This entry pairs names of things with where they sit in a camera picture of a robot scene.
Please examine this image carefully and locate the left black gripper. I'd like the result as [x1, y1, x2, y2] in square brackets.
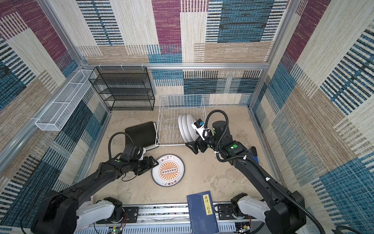
[130, 155, 159, 174]

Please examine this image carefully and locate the white wire dish rack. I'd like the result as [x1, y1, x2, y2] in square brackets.
[155, 94, 207, 147]

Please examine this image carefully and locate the white wire wall basket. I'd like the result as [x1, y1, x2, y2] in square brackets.
[35, 69, 92, 132]

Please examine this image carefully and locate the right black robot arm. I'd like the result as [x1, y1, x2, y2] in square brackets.
[185, 120, 325, 234]

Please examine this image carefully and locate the aluminium front rail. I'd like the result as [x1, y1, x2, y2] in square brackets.
[73, 200, 270, 234]

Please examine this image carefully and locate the blue book yellow label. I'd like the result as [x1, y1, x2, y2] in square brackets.
[187, 191, 220, 234]

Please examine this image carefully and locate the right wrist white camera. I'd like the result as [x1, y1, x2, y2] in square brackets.
[193, 119, 207, 140]

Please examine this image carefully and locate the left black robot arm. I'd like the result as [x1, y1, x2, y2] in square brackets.
[31, 144, 159, 234]

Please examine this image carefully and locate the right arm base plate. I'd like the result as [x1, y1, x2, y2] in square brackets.
[214, 203, 253, 220]

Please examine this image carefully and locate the black mesh shelf rack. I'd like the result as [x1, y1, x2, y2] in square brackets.
[88, 66, 155, 111]

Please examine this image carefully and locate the white round plate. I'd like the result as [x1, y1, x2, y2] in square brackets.
[187, 114, 199, 141]
[182, 115, 193, 142]
[152, 154, 185, 187]
[178, 115, 188, 142]

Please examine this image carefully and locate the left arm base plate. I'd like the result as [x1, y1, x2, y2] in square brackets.
[96, 206, 139, 224]

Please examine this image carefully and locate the black square plate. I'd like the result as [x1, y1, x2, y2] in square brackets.
[125, 121, 156, 147]

